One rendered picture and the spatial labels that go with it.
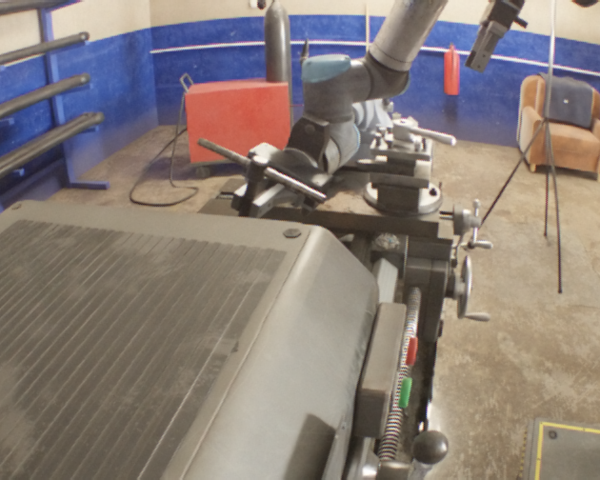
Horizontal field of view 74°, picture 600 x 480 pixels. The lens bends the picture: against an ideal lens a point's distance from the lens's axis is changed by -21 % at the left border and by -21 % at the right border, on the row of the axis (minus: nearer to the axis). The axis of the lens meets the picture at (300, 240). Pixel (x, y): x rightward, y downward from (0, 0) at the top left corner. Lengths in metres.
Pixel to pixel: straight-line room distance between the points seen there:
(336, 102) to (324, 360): 0.59
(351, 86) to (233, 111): 3.19
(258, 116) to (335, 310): 3.70
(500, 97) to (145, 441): 5.20
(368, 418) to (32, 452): 0.26
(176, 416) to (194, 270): 0.16
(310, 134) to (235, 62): 4.89
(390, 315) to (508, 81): 4.93
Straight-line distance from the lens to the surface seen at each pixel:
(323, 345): 0.37
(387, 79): 0.95
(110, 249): 0.46
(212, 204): 1.63
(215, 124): 4.09
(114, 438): 0.28
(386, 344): 0.42
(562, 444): 1.67
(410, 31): 0.89
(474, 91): 5.29
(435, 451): 0.42
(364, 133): 1.95
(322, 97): 0.87
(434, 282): 1.44
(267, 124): 4.08
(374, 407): 0.39
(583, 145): 4.82
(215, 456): 0.27
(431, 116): 5.34
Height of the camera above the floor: 1.55
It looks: 29 degrees down
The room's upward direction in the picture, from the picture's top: 2 degrees counter-clockwise
